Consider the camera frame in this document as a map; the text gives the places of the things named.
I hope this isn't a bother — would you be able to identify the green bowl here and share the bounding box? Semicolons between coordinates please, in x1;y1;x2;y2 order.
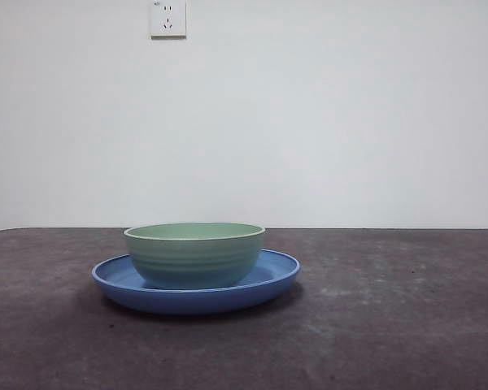
123;221;267;291

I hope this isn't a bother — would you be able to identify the blue plate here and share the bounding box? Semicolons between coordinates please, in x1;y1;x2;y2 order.
91;248;301;316

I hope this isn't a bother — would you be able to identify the white wall socket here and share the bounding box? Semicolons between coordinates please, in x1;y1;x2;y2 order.
150;0;187;41

